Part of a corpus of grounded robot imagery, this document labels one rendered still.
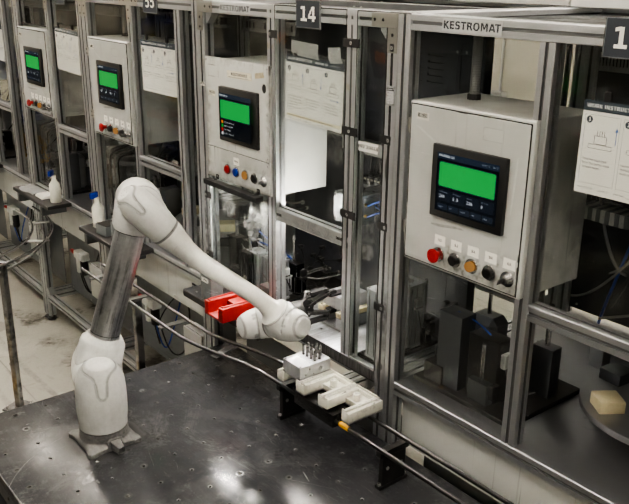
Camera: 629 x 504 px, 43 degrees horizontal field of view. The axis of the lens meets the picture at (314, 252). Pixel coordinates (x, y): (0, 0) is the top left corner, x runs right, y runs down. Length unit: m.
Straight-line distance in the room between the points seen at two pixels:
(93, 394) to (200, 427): 0.39
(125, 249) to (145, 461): 0.68
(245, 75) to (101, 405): 1.22
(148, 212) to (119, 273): 0.31
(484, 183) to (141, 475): 1.35
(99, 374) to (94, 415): 0.13
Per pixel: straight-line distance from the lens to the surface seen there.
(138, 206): 2.48
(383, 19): 2.35
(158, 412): 2.90
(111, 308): 2.75
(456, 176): 2.15
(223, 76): 3.04
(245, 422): 2.81
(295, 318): 2.54
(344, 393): 2.57
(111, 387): 2.63
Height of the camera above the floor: 2.14
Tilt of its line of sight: 19 degrees down
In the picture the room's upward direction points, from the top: 1 degrees clockwise
